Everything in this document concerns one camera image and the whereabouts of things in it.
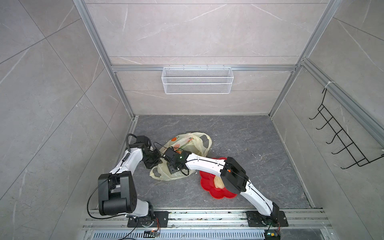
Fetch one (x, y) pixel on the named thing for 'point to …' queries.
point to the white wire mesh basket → (197, 80)
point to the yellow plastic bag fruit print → (198, 144)
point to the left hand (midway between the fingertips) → (161, 157)
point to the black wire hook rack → (343, 137)
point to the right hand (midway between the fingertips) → (174, 166)
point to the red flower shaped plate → (208, 185)
